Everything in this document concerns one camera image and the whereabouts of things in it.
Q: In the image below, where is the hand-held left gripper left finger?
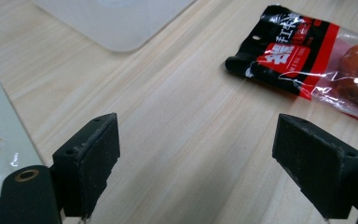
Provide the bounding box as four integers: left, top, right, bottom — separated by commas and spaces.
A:
51, 112, 121, 219

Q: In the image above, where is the green white snack packet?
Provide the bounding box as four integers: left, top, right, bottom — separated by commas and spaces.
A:
0, 50, 44, 207

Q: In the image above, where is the red black snack packet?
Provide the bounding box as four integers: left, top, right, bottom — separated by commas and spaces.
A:
224, 4, 358, 129

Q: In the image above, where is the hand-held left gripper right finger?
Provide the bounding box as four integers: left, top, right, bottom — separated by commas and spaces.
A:
271, 113, 358, 220

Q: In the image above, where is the clear plastic container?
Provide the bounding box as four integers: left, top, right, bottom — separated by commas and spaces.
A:
32, 0, 197, 53

